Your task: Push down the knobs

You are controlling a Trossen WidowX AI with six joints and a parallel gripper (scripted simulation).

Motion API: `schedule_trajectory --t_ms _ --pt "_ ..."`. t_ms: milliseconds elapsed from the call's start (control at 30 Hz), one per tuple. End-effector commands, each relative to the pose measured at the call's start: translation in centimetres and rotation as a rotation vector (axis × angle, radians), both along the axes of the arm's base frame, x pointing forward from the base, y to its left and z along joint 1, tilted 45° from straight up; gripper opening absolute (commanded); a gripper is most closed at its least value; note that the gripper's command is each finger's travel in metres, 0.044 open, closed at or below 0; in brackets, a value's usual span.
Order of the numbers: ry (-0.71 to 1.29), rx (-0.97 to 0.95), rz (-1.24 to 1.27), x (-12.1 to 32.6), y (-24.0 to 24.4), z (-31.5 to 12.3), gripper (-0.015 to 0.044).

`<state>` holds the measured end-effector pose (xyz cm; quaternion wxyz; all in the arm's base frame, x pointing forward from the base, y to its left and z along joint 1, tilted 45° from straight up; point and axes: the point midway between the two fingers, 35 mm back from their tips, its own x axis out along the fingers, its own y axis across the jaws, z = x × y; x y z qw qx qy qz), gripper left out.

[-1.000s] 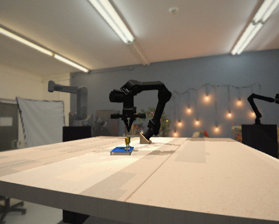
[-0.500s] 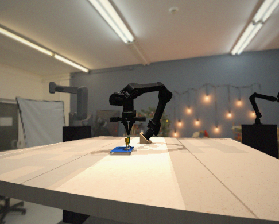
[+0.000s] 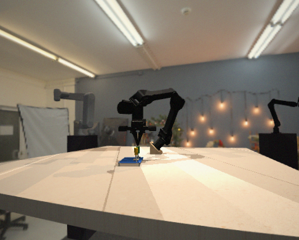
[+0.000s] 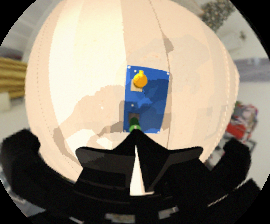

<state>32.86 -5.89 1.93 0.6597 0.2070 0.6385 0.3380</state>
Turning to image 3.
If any blue circuit board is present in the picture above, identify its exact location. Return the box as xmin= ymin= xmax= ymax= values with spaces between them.
xmin=118 ymin=146 xmax=143 ymax=167

